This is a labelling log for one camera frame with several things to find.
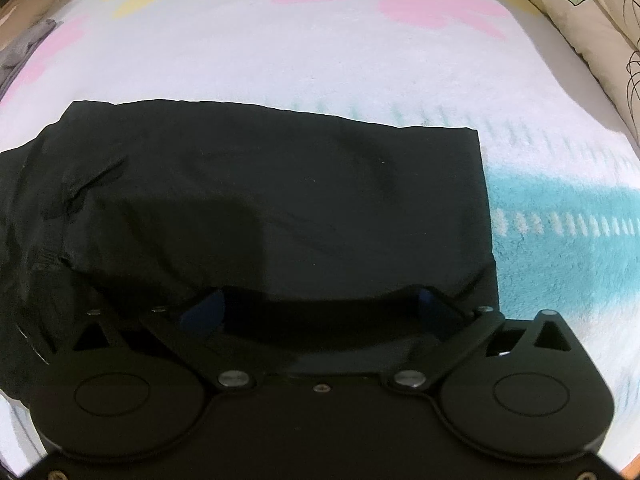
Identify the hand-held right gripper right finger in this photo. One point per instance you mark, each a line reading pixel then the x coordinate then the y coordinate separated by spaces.
pixel 427 305

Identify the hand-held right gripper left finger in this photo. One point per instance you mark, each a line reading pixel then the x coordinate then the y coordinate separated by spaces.
pixel 205 312

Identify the black pants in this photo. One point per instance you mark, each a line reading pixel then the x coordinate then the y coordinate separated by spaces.
pixel 275 200

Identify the floral bed blanket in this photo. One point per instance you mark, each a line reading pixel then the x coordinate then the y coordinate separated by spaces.
pixel 300 50

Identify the grey cloth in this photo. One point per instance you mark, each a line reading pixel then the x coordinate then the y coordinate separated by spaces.
pixel 22 55

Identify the cream quilt with green print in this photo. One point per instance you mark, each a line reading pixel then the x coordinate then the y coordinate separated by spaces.
pixel 575 10

